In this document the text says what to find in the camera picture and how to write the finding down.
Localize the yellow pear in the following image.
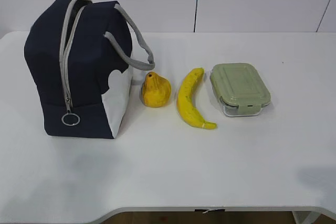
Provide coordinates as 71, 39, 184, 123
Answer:
141, 71, 171, 108

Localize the yellow banana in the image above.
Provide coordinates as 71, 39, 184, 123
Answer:
176, 68, 217, 130

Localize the green lidded glass container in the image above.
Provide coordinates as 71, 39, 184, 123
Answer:
209, 63, 271, 117

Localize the navy blue lunch bag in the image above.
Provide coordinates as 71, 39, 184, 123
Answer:
24, 0, 155, 139

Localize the black tape on table edge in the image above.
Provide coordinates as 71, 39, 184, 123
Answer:
194, 209, 226, 214

